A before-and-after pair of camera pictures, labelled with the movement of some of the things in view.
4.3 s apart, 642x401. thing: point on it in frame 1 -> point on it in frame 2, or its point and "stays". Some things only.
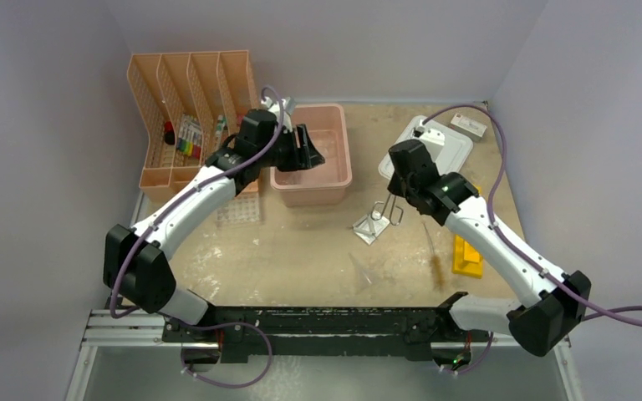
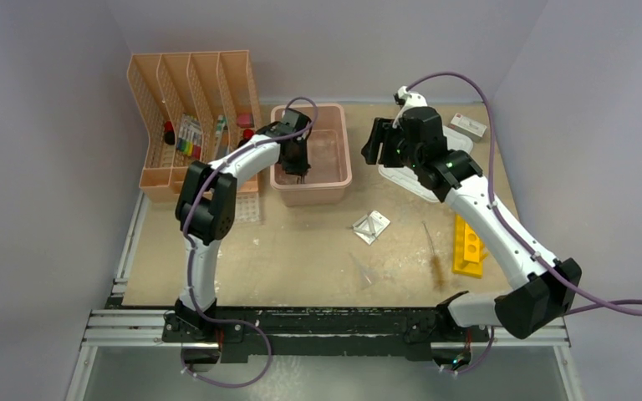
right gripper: x=394 y=187 -> x=384 y=132
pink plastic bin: x=324 y=185 stays
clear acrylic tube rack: x=239 y=210 stays
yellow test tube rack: x=466 y=260 stays
